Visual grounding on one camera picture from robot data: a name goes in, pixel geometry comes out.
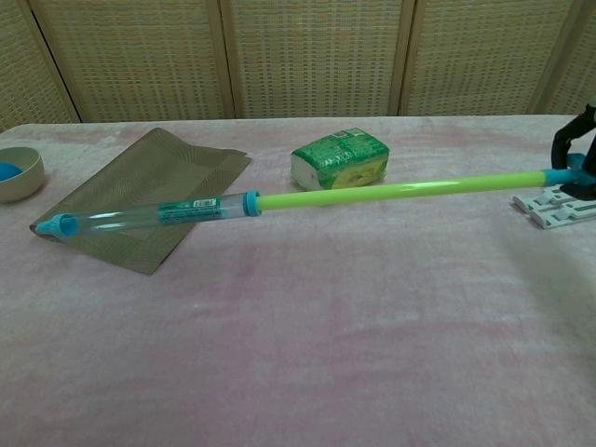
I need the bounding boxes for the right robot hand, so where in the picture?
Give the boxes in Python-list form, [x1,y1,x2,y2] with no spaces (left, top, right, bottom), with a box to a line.
[549,102,596,199]

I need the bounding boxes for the green and blue water pump toy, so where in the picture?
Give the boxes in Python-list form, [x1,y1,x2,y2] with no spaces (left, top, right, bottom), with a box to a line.
[254,152,596,206]

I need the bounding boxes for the clear plastic tube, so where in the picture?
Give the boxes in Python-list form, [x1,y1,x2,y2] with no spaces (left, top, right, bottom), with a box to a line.
[35,190,264,243]

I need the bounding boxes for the white plastic folding stand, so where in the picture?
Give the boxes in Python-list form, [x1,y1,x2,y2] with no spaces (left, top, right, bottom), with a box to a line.
[511,185,596,230]

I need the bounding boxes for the green tissue pack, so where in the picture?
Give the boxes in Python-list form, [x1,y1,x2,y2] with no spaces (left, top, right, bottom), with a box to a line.
[291,126,390,191]

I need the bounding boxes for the woven bamboo folding screen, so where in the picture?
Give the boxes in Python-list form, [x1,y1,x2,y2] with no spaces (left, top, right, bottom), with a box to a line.
[0,0,596,134]

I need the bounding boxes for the pink tablecloth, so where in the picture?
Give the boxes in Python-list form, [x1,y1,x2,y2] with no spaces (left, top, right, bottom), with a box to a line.
[0,114,596,447]

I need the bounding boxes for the brown woven placemat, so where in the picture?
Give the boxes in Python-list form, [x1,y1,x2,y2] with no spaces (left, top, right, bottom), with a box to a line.
[28,127,252,277]

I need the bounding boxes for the beige bowl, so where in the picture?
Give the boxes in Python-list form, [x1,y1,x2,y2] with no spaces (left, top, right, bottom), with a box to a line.
[0,146,46,204]

